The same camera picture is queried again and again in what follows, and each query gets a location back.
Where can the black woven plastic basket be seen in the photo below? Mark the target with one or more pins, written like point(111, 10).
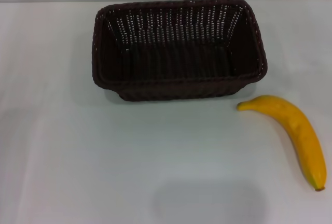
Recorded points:
point(176, 63)

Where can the yellow banana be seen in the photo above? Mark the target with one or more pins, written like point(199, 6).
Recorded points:
point(301, 128)

